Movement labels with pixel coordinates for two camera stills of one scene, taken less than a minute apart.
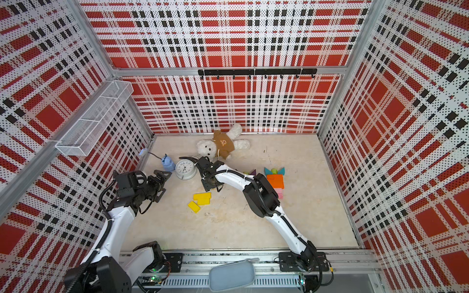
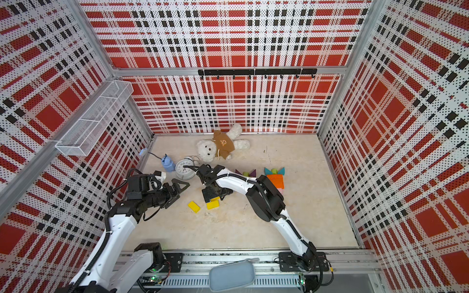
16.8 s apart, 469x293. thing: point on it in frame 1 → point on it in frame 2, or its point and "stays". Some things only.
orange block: x=277 y=185 stays
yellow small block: x=194 y=207 stays
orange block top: x=275 y=178 stays
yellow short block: x=204 y=201 → x=214 y=203
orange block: x=276 y=181 stays
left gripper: x=157 y=184 → x=171 y=195
